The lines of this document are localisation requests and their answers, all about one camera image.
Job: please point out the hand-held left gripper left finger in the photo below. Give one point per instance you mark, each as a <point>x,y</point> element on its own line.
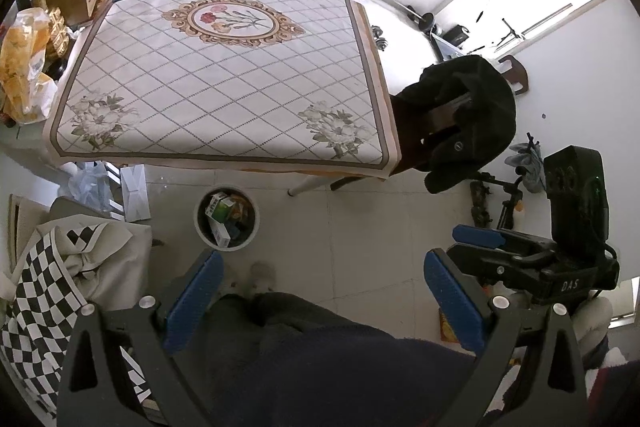
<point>195,302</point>

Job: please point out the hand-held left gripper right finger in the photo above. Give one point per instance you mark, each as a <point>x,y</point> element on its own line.
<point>452,302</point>

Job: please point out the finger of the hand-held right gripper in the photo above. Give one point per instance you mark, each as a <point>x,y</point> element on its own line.
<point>480,237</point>
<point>480,259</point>

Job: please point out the white round trash bin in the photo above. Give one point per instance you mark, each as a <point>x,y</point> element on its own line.
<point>202,232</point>

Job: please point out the white printed box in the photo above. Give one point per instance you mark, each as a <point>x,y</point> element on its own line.
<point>222,234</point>

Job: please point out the green and white carton box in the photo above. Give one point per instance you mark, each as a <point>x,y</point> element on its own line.
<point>222,207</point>

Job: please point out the orange plastic bag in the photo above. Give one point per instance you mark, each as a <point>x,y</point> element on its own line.
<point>243,210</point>

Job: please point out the black tripod stand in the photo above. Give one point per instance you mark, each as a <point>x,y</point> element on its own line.
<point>507,204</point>

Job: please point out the grey work gloves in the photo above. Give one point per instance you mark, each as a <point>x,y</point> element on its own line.
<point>531,163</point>

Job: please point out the grey slipper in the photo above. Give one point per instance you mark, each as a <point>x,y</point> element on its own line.
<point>262,277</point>

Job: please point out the white paper bag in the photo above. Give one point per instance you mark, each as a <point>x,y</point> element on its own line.
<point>135,192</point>

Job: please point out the person's dark trouser leg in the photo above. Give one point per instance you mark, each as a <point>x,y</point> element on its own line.
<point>325,367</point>

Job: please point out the brown chair back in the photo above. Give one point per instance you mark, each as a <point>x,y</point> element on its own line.
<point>517,74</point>

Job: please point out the black coat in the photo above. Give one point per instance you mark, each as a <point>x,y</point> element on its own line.
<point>480,92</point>

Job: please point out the black white checkered cloth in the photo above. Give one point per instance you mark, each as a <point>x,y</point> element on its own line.
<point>40,307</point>

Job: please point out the clear plastic bag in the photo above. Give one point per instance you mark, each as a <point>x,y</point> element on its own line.
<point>90,187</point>

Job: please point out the white table leg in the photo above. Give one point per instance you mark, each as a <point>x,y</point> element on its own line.
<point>302,186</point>

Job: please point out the black case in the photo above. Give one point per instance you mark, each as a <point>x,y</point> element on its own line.
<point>457,35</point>

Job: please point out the floral diamond pattern tablecloth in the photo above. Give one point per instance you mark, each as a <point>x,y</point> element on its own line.
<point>225,82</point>

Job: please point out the yellow plastic bag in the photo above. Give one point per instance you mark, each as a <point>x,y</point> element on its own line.
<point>22,57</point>

